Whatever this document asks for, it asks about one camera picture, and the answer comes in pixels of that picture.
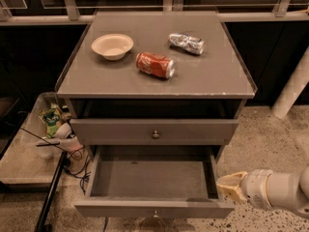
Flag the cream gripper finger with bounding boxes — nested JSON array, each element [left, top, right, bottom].
[[216, 171, 247, 188], [219, 187, 247, 203]]

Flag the grey drawer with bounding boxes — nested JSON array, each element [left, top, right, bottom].
[[74, 146, 234, 218], [70, 119, 239, 145]]

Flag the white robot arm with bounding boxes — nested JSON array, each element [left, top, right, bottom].
[[216, 47, 309, 218]]

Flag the brass middle drawer knob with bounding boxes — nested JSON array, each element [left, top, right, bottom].
[[153, 211, 159, 218]]

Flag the brass drawer knob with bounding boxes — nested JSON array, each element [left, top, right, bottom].
[[153, 211, 159, 218], [152, 130, 160, 139]]

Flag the brass top drawer knob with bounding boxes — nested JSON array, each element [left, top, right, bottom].
[[152, 130, 160, 139]]

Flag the grey drawer cabinet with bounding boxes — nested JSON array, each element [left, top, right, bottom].
[[54, 11, 258, 166]]

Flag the grey top drawer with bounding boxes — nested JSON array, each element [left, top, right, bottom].
[[70, 119, 239, 145]]

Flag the red soda can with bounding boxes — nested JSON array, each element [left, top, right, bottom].
[[136, 52, 175, 79]]

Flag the crushed silver can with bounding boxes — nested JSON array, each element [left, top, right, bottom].
[[168, 33, 205, 55]]

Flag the white crumpled cup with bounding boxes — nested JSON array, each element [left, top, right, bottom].
[[54, 123, 71, 139]]

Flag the white paper bowl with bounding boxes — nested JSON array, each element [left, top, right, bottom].
[[91, 34, 133, 61]]

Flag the green snack bag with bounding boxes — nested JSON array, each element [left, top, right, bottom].
[[40, 103, 63, 138]]

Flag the metal window railing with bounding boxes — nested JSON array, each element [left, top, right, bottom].
[[0, 0, 309, 25]]

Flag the black cables on floor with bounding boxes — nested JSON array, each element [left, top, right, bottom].
[[63, 145, 93, 195]]

